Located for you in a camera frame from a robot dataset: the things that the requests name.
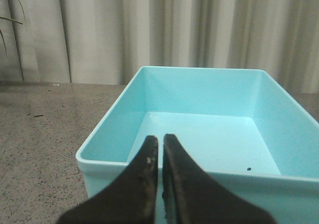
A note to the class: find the white pleated curtain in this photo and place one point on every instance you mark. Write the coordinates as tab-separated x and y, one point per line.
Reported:
107	41

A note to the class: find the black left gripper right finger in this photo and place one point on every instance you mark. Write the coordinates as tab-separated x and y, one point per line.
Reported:
191	196

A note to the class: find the light blue plastic box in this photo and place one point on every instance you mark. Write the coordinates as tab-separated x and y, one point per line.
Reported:
227	120

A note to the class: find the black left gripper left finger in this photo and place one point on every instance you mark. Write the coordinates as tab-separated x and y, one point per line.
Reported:
129	199

